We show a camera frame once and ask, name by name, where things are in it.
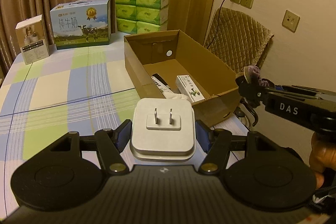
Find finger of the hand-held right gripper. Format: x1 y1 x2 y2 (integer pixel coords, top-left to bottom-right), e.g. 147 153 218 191
235 76 267 109
274 84 326 96

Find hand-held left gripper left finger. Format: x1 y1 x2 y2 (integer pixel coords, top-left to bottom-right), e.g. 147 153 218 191
49 119 132 176

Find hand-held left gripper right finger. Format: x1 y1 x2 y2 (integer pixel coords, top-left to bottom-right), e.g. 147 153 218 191
196 119 290 176

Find dark hair scrunchie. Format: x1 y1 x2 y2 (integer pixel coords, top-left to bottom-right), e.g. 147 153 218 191
243 65 276 88

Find white power adapter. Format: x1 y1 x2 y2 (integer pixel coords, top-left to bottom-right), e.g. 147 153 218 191
129 98 196 161

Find white knitted cloth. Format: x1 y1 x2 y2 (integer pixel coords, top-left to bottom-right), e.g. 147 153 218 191
163 91 189 102

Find green medicine box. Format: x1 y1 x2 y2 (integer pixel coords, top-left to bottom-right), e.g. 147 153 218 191
175 75 206 103

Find white medicine box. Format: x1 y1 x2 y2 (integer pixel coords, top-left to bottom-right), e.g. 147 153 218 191
151 73 171 90

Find brown cardboard box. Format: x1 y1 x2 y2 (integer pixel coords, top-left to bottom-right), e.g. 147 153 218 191
124 29 242 127

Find person's right hand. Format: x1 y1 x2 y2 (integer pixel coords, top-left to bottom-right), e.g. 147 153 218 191
308 132 336 189

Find chair with quilted cover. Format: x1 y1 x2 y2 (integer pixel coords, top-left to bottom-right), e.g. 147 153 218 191
203 7 275 75

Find checked tablecloth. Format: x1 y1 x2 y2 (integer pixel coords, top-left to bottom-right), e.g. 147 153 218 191
0 31 252 214

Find dark cloth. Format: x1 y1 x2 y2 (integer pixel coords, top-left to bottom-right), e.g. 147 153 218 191
311 186 336 216

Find blue milk carton box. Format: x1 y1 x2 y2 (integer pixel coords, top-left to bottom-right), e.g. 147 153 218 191
50 0 111 50

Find stack of green tissue packs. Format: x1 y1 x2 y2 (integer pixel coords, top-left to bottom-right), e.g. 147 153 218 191
114 0 169 35

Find white product box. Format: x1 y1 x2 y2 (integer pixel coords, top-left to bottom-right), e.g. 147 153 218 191
15 14 49 65

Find black cable loops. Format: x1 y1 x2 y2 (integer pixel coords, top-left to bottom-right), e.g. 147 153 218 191
235 98 259 132

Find small wall outlet plate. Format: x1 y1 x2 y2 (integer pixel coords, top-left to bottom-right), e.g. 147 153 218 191
282 10 300 31

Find black charger cable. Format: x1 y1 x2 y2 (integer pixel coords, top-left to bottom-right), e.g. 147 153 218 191
209 0 238 48

